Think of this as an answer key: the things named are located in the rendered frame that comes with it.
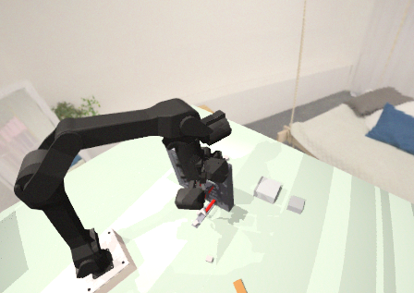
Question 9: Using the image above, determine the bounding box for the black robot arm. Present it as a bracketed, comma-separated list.
[14, 98, 232, 279]

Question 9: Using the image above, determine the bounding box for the orange rectangular block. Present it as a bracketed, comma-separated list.
[233, 279, 246, 293]

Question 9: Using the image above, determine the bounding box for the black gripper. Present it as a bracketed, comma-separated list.
[174, 146, 212, 210]

